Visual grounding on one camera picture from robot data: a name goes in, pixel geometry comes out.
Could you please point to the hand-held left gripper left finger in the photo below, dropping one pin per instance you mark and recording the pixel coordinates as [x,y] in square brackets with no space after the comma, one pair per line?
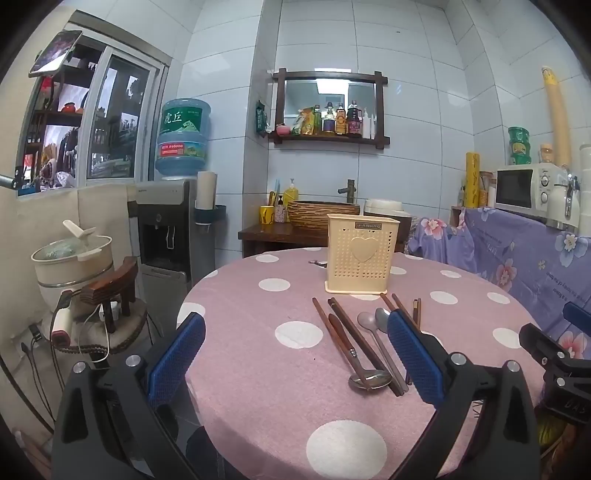
[178,357]

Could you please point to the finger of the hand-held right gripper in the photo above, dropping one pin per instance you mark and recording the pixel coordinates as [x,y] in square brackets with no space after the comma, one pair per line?
[542,344]
[579,316]

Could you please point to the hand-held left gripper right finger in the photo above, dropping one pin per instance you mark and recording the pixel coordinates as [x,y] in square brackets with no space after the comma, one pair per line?
[413,360]

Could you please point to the brown wooden chopstick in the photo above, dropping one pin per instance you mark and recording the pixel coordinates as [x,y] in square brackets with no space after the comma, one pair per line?
[417,310]
[402,307]
[328,325]
[388,302]

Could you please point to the silver metal spoon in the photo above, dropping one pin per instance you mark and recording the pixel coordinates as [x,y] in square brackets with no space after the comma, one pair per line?
[367,321]
[382,318]

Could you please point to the dark brown chopstick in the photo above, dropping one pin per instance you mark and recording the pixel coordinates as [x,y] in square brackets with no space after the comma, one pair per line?
[358,339]

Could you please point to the beige perforated utensil holder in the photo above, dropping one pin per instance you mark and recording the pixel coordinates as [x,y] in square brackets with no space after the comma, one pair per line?
[362,258]

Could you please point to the pink polka dot tablecloth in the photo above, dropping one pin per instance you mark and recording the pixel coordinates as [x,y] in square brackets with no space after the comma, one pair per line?
[258,360]

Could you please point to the purple floral cloth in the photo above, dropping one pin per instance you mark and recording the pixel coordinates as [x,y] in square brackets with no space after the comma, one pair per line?
[508,258]

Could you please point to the small dark wooden stool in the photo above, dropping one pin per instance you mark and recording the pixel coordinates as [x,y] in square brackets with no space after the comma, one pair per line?
[111,288]

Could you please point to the hanging bottle opener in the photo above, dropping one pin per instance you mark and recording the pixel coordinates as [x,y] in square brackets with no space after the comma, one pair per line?
[571,196]

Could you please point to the white red hair dryer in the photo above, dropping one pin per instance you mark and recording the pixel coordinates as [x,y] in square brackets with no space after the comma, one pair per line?
[62,323]

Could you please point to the grey water dispenser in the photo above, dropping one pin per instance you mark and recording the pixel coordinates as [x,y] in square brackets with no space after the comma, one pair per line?
[161,230]

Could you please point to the white microwave oven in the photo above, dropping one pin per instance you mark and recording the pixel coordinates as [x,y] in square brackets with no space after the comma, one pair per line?
[521,189]

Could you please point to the cream electric cooking pot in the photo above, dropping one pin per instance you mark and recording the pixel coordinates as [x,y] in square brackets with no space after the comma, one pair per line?
[74,263]

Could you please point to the dark blue holder tray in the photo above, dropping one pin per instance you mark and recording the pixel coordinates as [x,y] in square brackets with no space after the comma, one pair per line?
[211,216]

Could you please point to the dark wooden washstand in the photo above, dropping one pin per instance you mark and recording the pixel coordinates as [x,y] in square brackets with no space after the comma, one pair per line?
[277,237]

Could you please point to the white brown rice cooker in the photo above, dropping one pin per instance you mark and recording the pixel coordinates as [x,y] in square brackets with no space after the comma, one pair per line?
[385,206]

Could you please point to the glass storage jar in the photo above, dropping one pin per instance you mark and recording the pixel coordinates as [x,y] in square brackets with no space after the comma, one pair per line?
[485,190]

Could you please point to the yellow cup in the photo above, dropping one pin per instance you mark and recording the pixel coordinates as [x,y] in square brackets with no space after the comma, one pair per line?
[267,215]

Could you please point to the yellow wrap roll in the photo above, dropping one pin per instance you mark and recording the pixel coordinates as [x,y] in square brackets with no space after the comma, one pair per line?
[473,180]

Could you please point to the woven pattern sink basin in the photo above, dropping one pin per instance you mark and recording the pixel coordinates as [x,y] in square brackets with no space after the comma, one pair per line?
[314,214]

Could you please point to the stack of green noodle cups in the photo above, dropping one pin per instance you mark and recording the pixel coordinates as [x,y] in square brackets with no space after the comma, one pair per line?
[519,146]

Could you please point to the bronze faucet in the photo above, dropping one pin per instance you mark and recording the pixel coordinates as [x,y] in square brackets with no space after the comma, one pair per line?
[348,189]

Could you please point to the blue toothbrush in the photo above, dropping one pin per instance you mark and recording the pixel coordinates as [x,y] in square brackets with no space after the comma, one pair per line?
[276,189]

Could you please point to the yellow soap dispenser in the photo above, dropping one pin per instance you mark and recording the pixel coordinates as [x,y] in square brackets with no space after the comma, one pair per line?
[291,196]

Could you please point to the tall yellow tube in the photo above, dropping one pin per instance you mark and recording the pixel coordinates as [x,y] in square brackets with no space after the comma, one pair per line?
[556,115]

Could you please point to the blue water jug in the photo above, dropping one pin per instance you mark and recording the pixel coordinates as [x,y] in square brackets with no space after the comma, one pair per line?
[183,138]

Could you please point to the white squeeze bottle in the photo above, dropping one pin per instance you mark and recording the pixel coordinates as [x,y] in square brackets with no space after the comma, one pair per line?
[367,123]

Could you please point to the sliding glass window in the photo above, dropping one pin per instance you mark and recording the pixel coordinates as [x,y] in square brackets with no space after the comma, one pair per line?
[115,120]

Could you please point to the dark soy sauce bottle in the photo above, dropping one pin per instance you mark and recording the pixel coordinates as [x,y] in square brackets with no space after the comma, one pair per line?
[354,121]

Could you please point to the yellow label bottle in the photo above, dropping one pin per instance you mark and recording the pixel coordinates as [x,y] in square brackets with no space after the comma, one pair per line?
[340,121]

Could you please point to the pink bowl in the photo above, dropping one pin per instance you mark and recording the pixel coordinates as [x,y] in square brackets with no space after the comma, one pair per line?
[282,130]

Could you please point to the purple label bottle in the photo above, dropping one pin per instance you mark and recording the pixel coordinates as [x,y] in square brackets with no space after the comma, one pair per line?
[328,121]

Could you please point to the green hanging packet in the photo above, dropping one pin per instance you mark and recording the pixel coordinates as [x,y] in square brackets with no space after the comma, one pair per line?
[261,117]

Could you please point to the green oil bottle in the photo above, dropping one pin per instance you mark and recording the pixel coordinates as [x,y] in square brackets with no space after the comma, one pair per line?
[317,121]

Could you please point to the yellow green seasoning packet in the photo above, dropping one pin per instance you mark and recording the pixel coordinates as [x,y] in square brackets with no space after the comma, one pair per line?
[306,122]

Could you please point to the wooden wall shelf with mirror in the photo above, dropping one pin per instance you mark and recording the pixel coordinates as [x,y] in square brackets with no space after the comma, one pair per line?
[330,141]

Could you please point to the smartphone on mount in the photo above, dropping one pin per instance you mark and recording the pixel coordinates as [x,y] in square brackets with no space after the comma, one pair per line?
[55,51]

